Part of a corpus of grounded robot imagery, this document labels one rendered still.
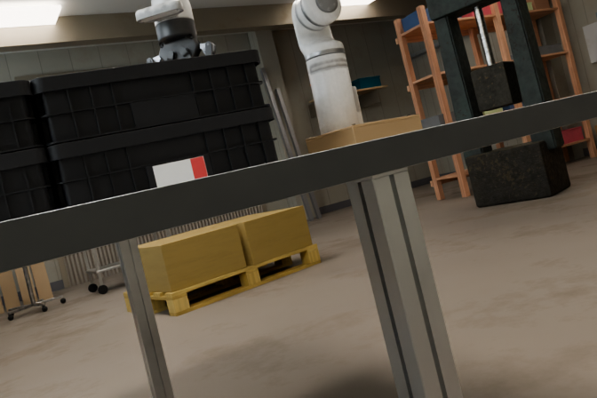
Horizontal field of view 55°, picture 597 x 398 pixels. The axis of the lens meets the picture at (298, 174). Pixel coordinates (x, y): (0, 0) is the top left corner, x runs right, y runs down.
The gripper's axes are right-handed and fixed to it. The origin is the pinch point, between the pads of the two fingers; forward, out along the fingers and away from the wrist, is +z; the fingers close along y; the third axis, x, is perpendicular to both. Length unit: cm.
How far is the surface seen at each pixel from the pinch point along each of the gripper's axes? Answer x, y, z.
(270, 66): -794, 175, -176
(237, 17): -656, 173, -223
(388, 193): 30, -36, 25
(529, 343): -88, -59, 85
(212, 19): -630, 200, -220
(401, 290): 31, -35, 37
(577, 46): -789, -271, -89
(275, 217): -311, 78, 41
